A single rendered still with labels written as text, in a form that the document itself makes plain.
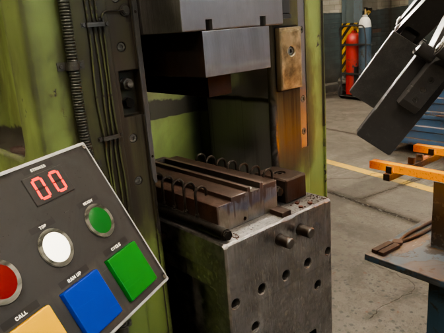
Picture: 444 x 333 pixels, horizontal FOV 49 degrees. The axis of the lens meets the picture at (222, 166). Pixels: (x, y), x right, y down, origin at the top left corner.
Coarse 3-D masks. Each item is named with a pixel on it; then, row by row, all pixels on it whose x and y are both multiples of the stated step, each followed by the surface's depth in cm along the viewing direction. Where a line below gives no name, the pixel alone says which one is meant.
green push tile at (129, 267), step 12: (120, 252) 77; (132, 252) 79; (108, 264) 74; (120, 264) 76; (132, 264) 78; (144, 264) 80; (120, 276) 75; (132, 276) 76; (144, 276) 79; (156, 276) 81; (132, 288) 75; (144, 288) 77; (132, 300) 74
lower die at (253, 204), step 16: (176, 160) 144; (192, 160) 146; (160, 176) 133; (176, 176) 132; (192, 176) 130; (208, 176) 126; (240, 176) 124; (256, 176) 126; (160, 192) 127; (176, 192) 122; (192, 192) 121; (208, 192) 118; (224, 192) 116; (240, 192) 115; (256, 192) 118; (272, 192) 122; (192, 208) 117; (208, 208) 112; (224, 208) 111; (240, 208) 115; (256, 208) 119; (224, 224) 112; (240, 224) 116
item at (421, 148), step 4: (416, 144) 160; (420, 144) 159; (424, 144) 159; (416, 148) 159; (420, 148) 158; (424, 148) 157; (428, 148) 156; (432, 148) 155; (436, 148) 154; (440, 148) 153; (420, 152) 158; (424, 152) 157; (436, 152) 154; (440, 152) 153
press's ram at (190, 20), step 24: (144, 0) 103; (168, 0) 97; (192, 0) 96; (216, 0) 100; (240, 0) 105; (264, 0) 109; (144, 24) 105; (168, 24) 99; (192, 24) 97; (216, 24) 101; (240, 24) 106; (264, 24) 111
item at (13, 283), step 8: (0, 264) 61; (0, 272) 60; (8, 272) 61; (0, 280) 60; (8, 280) 61; (16, 280) 61; (0, 288) 59; (8, 288) 60; (16, 288) 61; (0, 296) 59; (8, 296) 60
